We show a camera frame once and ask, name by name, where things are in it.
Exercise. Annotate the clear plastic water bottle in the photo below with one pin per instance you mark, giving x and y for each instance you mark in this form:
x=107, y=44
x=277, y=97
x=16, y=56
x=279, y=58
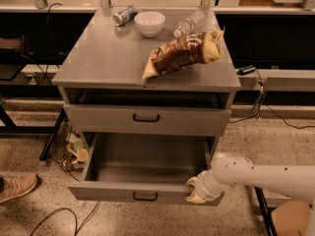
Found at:
x=191, y=23

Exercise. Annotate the silver blue soda can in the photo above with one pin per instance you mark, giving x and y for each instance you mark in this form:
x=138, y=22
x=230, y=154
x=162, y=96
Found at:
x=124, y=16

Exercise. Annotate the cardboard box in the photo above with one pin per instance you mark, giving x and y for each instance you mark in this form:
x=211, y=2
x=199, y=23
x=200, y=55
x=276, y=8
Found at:
x=291, y=218

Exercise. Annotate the grey drawer cabinet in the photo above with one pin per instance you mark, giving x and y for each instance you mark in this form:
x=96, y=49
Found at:
x=109, y=84

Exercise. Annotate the black power adapter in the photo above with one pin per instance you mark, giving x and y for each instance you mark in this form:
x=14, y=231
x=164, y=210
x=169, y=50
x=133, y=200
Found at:
x=246, y=70

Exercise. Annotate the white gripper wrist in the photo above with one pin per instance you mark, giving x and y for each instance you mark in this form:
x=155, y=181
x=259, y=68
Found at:
x=203, y=188

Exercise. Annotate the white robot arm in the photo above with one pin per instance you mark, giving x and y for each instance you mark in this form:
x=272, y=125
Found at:
x=296, y=182

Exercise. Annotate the brown yellow chip bag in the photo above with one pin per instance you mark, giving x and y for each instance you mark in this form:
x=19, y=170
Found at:
x=197, y=48

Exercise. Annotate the grey top drawer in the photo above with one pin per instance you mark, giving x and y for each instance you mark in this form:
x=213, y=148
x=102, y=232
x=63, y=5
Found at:
x=147, y=120

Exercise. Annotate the black table leg frame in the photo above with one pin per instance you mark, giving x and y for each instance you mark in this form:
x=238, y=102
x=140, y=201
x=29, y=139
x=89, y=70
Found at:
x=31, y=116

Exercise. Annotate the tan sneaker shoe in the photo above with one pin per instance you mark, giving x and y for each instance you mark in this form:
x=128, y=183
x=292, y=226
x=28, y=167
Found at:
x=16, y=186

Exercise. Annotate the white bowl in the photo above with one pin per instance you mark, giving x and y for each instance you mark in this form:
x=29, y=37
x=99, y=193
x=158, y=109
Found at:
x=149, y=24

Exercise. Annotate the wire basket with trash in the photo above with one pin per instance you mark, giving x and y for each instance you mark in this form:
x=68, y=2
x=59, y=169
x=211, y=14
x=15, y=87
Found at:
x=68, y=149

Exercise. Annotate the black metal stand leg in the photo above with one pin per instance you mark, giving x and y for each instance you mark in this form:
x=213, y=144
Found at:
x=271, y=230

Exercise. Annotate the grey drawer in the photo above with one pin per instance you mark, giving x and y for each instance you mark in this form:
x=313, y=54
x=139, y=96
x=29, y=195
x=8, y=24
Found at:
x=138, y=168
x=147, y=120

